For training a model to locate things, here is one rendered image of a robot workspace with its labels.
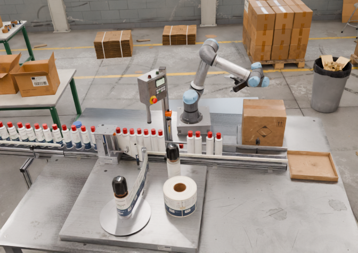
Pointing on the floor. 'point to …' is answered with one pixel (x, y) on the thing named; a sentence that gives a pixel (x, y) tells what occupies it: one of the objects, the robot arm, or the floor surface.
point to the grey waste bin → (326, 92)
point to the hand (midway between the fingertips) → (226, 84)
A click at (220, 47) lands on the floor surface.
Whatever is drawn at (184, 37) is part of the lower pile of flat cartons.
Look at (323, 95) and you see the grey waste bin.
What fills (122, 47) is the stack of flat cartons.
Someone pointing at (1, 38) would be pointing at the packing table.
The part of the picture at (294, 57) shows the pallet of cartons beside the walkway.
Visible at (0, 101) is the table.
